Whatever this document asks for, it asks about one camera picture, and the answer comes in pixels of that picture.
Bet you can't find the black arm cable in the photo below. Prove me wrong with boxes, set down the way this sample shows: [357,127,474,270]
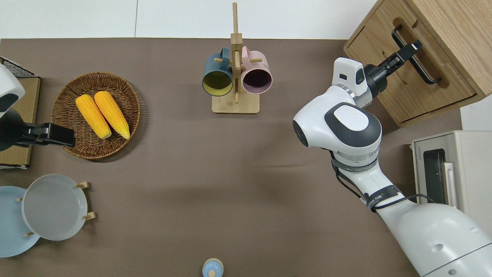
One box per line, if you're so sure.
[330,150,436,212]

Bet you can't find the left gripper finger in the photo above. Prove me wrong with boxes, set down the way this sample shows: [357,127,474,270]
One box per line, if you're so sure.
[49,123,76,147]
[28,123,51,145]

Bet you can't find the pink ceramic mug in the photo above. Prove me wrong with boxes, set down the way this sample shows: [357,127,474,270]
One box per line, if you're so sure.
[241,46,273,95]

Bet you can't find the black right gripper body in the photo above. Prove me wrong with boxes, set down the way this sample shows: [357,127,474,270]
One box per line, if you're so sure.
[364,51,404,98]

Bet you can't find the white toaster oven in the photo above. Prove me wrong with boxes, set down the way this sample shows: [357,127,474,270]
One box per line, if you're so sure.
[411,130,492,236]

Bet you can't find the wooden drawer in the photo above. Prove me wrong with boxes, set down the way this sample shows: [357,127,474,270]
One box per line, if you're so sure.
[347,0,478,120]

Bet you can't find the grey plate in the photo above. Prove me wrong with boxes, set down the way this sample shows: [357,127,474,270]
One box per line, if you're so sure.
[22,174,88,242]

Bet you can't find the light blue plate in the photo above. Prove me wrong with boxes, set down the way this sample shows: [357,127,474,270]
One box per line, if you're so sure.
[0,185,41,258]

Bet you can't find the black metal drawer handle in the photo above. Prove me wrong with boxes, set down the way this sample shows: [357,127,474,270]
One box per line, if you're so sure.
[391,25,442,85]

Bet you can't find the dark blue mug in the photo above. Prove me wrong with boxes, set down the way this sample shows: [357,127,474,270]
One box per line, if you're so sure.
[202,47,234,97]

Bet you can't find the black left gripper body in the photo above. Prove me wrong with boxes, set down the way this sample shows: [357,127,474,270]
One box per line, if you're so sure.
[0,109,30,152]

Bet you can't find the wire grid wooden organizer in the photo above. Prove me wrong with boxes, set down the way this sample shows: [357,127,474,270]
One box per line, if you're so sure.
[0,57,41,170]

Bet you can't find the light wooden cabinet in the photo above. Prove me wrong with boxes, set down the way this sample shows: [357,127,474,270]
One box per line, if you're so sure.
[343,0,492,128]

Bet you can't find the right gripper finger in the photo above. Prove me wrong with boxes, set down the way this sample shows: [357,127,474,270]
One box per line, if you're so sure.
[397,40,424,59]

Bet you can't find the wooden mug rack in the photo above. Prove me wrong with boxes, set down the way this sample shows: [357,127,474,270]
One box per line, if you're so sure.
[211,2,261,115]

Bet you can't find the yellow corn cob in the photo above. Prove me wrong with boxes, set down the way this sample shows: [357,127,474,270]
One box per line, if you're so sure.
[94,90,131,140]
[75,94,112,140]

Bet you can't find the brown table mat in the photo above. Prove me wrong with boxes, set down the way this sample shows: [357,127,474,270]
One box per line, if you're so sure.
[0,37,464,277]

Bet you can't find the wooden plate rack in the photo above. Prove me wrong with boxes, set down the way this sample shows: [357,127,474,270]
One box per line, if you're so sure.
[15,181,96,237]

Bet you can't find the brown wicker basket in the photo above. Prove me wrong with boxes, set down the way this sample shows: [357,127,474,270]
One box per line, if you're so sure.
[50,72,141,160]

